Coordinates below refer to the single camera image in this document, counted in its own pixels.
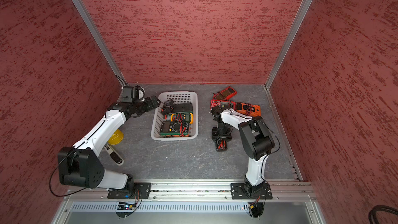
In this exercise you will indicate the orange long multimeter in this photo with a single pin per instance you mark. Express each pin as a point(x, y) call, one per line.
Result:
point(248, 109)

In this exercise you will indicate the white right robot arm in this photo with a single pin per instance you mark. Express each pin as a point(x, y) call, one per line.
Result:
point(256, 140)

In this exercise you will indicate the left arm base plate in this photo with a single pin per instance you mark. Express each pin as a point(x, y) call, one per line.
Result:
point(132, 191)

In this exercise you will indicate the red clamp meter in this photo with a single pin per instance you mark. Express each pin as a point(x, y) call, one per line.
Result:
point(222, 103)

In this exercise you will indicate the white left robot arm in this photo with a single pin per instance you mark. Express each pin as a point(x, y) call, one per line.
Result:
point(79, 164)

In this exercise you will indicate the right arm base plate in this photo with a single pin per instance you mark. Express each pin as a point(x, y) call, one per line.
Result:
point(240, 191)

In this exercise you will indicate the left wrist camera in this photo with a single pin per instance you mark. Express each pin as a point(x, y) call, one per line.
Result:
point(132, 94)

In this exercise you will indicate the orange black multimeter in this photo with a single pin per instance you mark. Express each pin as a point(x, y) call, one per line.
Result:
point(174, 136)

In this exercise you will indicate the white plastic perforated basket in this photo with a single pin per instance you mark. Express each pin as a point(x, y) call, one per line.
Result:
point(178, 97)

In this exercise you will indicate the small black multimeter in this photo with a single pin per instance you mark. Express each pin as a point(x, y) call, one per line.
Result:
point(168, 107)

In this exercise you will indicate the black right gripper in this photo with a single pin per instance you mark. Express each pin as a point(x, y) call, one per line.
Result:
point(227, 137)

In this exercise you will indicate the yellow multimeter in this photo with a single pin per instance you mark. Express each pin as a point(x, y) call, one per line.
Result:
point(183, 117)

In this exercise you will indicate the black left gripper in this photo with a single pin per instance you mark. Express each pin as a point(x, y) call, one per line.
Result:
point(150, 106)

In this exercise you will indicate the green multimeter DT9205A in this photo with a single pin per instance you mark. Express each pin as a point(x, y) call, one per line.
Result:
point(174, 128)

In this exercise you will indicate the yellow cup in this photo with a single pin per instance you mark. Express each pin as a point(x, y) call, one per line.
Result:
point(116, 138)

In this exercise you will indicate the dark red multimeter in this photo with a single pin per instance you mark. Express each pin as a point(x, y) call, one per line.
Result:
point(225, 94)

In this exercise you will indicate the green multimeter face down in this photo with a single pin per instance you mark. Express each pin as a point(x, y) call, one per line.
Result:
point(183, 108)

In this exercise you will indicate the white black remote tester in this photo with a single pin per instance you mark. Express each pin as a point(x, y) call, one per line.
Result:
point(114, 155)

